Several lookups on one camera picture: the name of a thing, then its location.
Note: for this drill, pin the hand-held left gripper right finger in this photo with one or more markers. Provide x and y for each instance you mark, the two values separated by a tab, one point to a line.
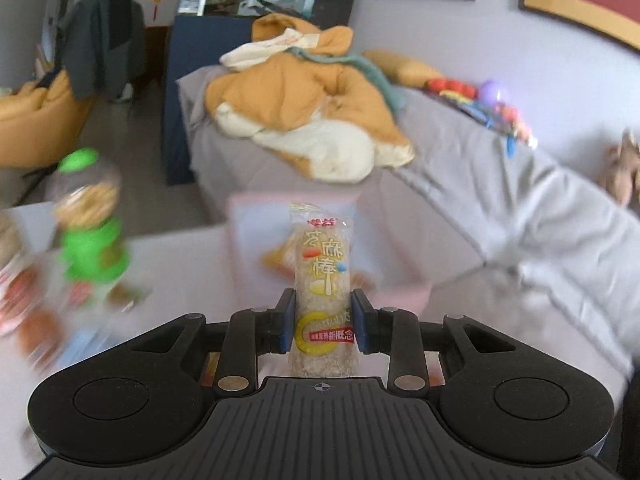
361	325

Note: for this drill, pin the pink cardboard box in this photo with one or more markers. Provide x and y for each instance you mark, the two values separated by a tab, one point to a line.
395	240

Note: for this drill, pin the pile of colourful toys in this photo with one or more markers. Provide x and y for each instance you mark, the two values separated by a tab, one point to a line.
480	102

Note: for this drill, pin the beige stuffed toy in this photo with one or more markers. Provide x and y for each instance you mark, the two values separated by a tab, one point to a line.
624	167

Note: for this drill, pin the grey jacket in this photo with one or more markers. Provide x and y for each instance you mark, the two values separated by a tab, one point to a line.
102	40

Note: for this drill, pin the orange pillow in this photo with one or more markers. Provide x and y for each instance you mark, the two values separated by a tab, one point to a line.
407	67

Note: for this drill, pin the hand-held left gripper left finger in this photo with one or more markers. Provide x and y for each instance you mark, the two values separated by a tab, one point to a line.
286	321

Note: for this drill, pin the green candy dispenser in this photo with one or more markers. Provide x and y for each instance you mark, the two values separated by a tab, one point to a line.
92	240

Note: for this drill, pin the orange and cream quilt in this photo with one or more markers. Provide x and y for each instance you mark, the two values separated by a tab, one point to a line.
305	110

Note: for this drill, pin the orange armchair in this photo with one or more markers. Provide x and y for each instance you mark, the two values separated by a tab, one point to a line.
37	120

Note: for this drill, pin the sesame bar packet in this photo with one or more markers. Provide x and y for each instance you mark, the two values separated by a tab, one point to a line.
322	265

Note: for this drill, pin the grey sofa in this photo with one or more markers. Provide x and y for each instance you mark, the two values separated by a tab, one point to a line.
500	200

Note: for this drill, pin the round brown cake packet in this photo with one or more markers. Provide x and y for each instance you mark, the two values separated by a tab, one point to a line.
35	320

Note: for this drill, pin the blue cabinet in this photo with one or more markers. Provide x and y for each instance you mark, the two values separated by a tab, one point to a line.
175	100

